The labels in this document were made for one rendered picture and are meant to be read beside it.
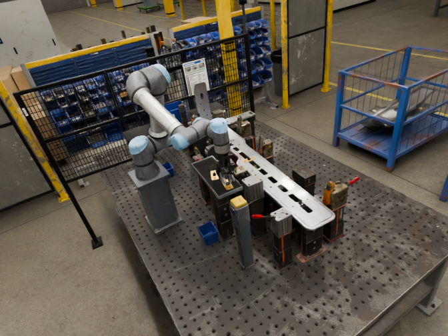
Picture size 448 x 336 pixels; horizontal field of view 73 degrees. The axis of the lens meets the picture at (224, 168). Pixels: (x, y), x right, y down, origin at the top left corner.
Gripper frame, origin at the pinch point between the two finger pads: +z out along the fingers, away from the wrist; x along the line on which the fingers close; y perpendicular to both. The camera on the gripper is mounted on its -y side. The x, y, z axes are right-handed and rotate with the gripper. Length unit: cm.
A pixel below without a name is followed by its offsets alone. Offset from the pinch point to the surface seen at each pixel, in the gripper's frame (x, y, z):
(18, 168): -173, -218, 61
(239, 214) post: -1.0, 17.9, 7.0
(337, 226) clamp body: 54, 21, 38
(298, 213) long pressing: 29.1, 20.2, 17.9
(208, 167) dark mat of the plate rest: -4.3, -20.3, 1.8
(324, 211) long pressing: 41, 24, 18
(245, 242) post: 0.2, 17.1, 28.0
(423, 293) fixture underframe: 102, 47, 95
